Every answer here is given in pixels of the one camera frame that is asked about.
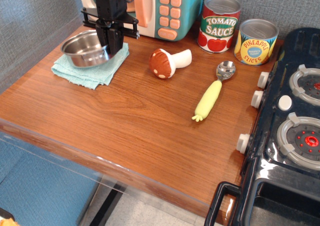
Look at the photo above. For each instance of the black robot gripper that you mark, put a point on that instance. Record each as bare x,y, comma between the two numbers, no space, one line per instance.
111,22

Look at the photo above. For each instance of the stainless steel pot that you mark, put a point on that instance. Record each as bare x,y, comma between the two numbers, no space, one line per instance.
84,50

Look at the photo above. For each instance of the light blue folded cloth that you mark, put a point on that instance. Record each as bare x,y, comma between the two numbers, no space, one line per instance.
90,77

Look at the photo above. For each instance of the plush brown mushroom toy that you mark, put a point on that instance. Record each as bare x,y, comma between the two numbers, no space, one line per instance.
163,64

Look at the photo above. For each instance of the toy microwave teal and cream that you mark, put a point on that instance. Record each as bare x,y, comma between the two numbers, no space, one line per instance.
162,19

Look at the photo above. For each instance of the tomato sauce can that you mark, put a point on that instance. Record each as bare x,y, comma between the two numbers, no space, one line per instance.
218,24

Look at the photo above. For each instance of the pineapple slices can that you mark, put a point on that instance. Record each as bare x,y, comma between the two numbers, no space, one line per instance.
255,42

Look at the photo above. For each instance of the dark blue toy stove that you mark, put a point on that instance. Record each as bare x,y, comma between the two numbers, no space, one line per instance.
280,174

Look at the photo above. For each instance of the spoon with yellow-green handle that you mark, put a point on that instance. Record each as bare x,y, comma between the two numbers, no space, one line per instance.
224,71

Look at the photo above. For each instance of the black table leg frame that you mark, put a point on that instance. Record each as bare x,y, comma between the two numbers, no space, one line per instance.
102,205

